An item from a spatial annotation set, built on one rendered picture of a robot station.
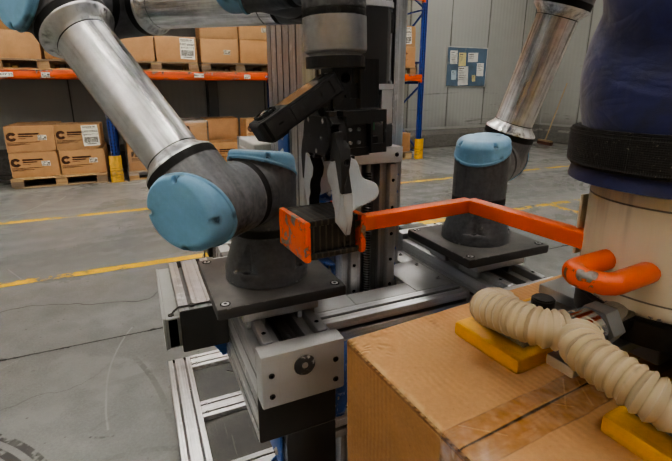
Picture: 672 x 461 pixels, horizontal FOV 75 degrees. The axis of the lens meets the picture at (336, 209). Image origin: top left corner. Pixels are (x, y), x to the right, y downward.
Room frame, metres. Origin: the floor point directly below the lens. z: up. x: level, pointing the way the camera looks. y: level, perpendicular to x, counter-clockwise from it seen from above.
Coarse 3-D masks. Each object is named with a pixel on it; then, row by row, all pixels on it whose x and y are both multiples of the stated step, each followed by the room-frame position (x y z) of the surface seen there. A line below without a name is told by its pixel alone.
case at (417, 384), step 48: (528, 288) 0.63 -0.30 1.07; (384, 336) 0.49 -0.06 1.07; (432, 336) 0.49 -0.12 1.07; (384, 384) 0.41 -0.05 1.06; (432, 384) 0.40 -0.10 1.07; (480, 384) 0.40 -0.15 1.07; (528, 384) 0.40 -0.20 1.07; (576, 384) 0.40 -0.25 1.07; (384, 432) 0.41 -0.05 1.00; (432, 432) 0.34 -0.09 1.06; (480, 432) 0.33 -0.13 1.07; (528, 432) 0.33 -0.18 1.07; (576, 432) 0.33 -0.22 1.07
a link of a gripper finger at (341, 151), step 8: (336, 136) 0.50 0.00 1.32; (336, 144) 0.50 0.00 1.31; (344, 144) 0.51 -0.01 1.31; (336, 152) 0.50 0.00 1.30; (344, 152) 0.50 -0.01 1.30; (336, 160) 0.50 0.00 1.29; (344, 160) 0.50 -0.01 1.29; (336, 168) 0.50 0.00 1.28; (344, 168) 0.50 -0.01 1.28; (344, 176) 0.50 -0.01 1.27; (344, 184) 0.50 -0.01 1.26; (344, 192) 0.50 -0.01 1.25
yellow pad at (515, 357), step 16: (544, 304) 0.49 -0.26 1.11; (560, 304) 0.53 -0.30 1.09; (464, 320) 0.50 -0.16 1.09; (464, 336) 0.48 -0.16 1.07; (480, 336) 0.46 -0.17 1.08; (496, 336) 0.46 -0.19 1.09; (496, 352) 0.44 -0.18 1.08; (512, 352) 0.43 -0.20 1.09; (528, 352) 0.43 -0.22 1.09; (544, 352) 0.43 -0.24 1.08; (512, 368) 0.42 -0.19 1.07; (528, 368) 0.42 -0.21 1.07
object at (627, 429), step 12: (624, 408) 0.34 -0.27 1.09; (612, 420) 0.33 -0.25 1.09; (624, 420) 0.33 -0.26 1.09; (636, 420) 0.33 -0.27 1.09; (612, 432) 0.32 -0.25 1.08; (624, 432) 0.31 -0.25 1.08; (636, 432) 0.31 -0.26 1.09; (648, 432) 0.31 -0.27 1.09; (660, 432) 0.31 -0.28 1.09; (624, 444) 0.31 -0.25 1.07; (636, 444) 0.31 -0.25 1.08; (648, 444) 0.30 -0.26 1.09; (660, 444) 0.30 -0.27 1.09; (648, 456) 0.30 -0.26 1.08; (660, 456) 0.29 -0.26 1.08
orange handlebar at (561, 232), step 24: (384, 216) 0.58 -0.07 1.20; (408, 216) 0.59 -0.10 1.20; (432, 216) 0.61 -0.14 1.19; (480, 216) 0.63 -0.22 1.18; (504, 216) 0.59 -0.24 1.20; (528, 216) 0.56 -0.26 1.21; (576, 240) 0.49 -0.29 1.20; (576, 264) 0.39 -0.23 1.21; (600, 264) 0.41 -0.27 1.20; (648, 264) 0.39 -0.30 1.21; (600, 288) 0.36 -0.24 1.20; (624, 288) 0.36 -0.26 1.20
